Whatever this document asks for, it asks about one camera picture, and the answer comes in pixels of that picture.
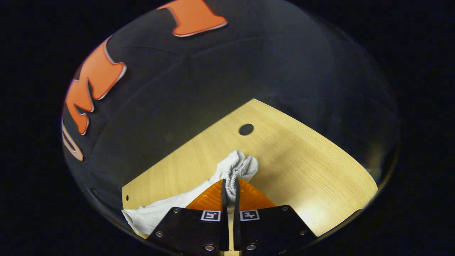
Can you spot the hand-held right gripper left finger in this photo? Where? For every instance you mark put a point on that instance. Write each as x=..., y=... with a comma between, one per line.
x=192, y=229

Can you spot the black backdrop cloth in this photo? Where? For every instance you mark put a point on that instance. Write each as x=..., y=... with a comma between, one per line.
x=213, y=78

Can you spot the white jeans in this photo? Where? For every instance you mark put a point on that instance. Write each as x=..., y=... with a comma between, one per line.
x=160, y=213

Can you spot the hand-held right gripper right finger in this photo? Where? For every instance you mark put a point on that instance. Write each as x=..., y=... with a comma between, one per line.
x=270, y=229

